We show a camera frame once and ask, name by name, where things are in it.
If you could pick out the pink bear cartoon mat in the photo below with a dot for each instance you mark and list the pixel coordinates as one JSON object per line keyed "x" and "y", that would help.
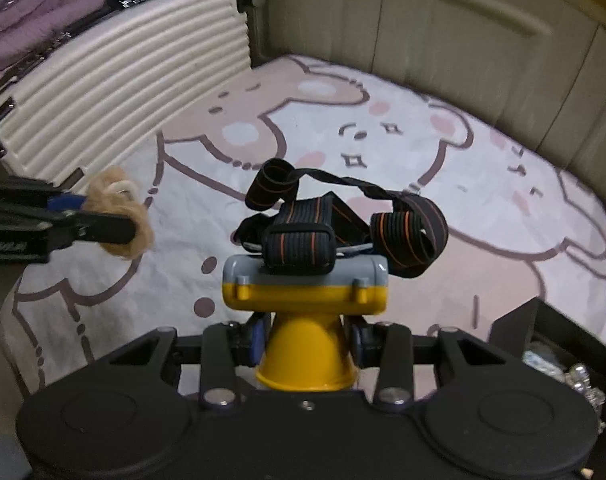
{"x": 520, "y": 227}

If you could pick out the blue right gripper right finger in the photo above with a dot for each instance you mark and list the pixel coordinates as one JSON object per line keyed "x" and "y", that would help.
{"x": 389, "y": 349}

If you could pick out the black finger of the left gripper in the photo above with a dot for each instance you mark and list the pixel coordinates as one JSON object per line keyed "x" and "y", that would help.
{"x": 70, "y": 226}

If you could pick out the blue floral white pouch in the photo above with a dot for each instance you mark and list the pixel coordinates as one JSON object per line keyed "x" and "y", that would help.
{"x": 543, "y": 366}

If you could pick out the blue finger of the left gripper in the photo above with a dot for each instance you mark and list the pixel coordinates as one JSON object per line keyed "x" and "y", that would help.
{"x": 64, "y": 202}

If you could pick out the tan fluffy plush toy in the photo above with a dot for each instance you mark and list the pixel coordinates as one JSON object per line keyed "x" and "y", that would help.
{"x": 112, "y": 192}

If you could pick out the yellow grey headlamp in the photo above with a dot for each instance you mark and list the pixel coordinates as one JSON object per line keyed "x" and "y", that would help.
{"x": 320, "y": 248}

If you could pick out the white ribbed suitcase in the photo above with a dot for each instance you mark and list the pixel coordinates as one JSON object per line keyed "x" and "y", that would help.
{"x": 96, "y": 98}

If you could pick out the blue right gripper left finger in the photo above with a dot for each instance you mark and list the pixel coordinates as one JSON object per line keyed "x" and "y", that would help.
{"x": 224, "y": 348}

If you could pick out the black storage box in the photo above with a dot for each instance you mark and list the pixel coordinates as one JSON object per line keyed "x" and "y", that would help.
{"x": 536, "y": 325}

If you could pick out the cream cabinet row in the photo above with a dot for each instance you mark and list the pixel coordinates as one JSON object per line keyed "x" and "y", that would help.
{"x": 536, "y": 69}

